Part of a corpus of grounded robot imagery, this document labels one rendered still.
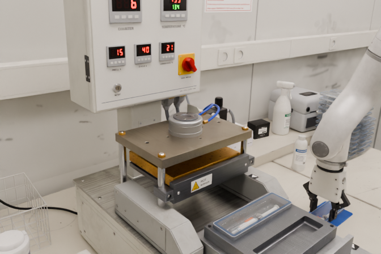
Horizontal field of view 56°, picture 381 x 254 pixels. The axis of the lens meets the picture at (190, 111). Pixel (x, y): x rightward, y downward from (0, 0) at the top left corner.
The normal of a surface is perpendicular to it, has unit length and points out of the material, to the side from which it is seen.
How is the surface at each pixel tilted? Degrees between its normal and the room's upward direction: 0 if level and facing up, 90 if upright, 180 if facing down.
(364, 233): 0
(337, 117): 59
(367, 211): 0
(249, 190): 90
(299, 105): 86
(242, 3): 90
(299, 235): 0
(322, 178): 91
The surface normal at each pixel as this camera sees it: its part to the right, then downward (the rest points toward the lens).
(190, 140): 0.03, -0.95
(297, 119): -0.83, 0.16
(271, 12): 0.64, 0.25
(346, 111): -0.26, -0.38
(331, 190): -0.68, 0.22
